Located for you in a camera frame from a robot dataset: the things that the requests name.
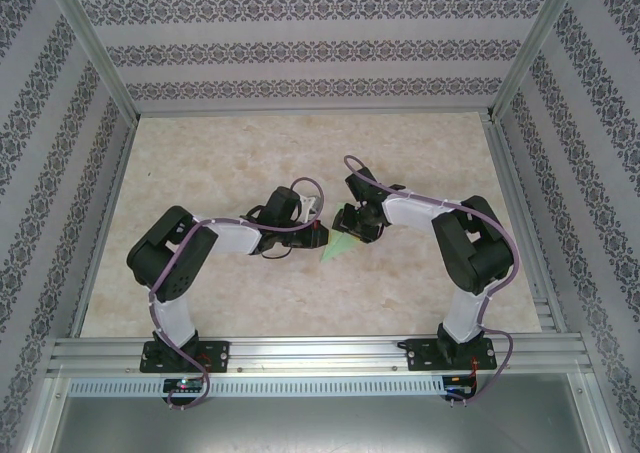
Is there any light green cloth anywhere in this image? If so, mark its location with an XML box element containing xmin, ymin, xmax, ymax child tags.
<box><xmin>318</xmin><ymin>201</ymin><xmax>362</xmax><ymax>265</ymax></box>

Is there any grey metal panel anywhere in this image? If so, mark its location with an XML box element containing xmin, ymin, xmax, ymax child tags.
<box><xmin>29</xmin><ymin>372</ymin><xmax>617</xmax><ymax>453</ymax></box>

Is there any aluminium mounting rail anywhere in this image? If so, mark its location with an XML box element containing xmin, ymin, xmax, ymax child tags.
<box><xmin>47</xmin><ymin>336</ymin><xmax>594</xmax><ymax>377</ymax></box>

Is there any aluminium frame crossbar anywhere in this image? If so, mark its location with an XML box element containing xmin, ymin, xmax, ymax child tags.
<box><xmin>133</xmin><ymin>106</ymin><xmax>495</xmax><ymax>120</ymax></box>

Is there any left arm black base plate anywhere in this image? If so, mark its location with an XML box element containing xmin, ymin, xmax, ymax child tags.
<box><xmin>140</xmin><ymin>340</ymin><xmax>232</xmax><ymax>375</ymax></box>

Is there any slotted grey cable duct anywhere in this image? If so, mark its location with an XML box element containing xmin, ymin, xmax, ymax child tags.
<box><xmin>67</xmin><ymin>375</ymin><xmax>447</xmax><ymax>399</ymax></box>

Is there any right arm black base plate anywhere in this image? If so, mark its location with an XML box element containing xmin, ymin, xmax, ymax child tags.
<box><xmin>407</xmin><ymin>337</ymin><xmax>497</xmax><ymax>373</ymax></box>

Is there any aluminium side rail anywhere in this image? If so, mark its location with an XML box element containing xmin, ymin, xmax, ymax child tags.
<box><xmin>69</xmin><ymin>117</ymin><xmax>140</xmax><ymax>340</ymax></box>
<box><xmin>481</xmin><ymin>115</ymin><xmax>570</xmax><ymax>335</ymax></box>

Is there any aluminium frame post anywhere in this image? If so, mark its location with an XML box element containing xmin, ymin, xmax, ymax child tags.
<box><xmin>491</xmin><ymin>0</ymin><xmax>585</xmax><ymax>120</ymax></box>
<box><xmin>42</xmin><ymin>0</ymin><xmax>142</xmax><ymax>124</ymax></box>

